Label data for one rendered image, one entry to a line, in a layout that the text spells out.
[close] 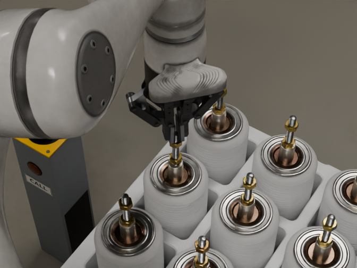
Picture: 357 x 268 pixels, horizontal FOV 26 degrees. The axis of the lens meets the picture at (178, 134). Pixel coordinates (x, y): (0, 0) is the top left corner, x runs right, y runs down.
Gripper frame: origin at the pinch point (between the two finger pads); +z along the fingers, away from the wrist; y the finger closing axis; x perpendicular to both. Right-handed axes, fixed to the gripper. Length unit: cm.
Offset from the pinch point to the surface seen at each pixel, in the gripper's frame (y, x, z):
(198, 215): -2.5, 4.1, 16.0
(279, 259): -12.1, 13.3, 17.7
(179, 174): -0.4, 1.0, 9.1
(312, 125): -33, -23, 36
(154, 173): 2.9, -0.9, 10.3
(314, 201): -20.7, 5.0, 17.7
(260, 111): -24, -29, 36
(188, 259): 1.7, 14.2, 10.3
